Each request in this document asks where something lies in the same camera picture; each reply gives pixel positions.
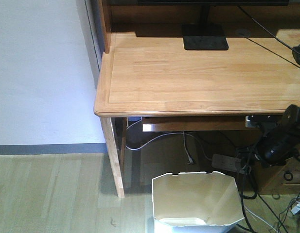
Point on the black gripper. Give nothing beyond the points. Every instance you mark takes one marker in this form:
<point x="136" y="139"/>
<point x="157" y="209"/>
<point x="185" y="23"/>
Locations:
<point x="277" y="147"/>

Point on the white paper trash bin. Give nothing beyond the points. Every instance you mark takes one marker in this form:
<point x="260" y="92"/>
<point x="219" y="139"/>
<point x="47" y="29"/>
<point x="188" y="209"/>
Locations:
<point x="195" y="202"/>

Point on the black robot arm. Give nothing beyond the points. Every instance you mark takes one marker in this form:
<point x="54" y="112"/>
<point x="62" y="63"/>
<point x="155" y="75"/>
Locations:
<point x="290" y="121"/>

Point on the grey power strip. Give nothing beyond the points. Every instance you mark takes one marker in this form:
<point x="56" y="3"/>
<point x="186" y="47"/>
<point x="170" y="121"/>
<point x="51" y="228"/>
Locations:
<point x="227" y="163"/>

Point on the wooden keyboard tray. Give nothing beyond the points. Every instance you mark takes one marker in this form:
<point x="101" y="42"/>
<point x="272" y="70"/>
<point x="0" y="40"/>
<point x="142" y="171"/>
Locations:
<point x="193" y="123"/>

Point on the black computer mouse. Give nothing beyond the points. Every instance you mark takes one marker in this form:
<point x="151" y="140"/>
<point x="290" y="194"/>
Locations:
<point x="296" y="54"/>

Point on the black computer monitor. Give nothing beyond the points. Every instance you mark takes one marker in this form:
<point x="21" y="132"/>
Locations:
<point x="204" y="35"/>

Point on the wooden desk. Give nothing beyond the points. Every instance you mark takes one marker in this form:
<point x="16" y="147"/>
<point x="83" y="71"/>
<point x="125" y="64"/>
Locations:
<point x="146" y="72"/>

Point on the grey desk cable grommet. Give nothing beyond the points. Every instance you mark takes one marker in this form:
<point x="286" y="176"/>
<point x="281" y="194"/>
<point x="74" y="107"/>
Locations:
<point x="243" y="33"/>

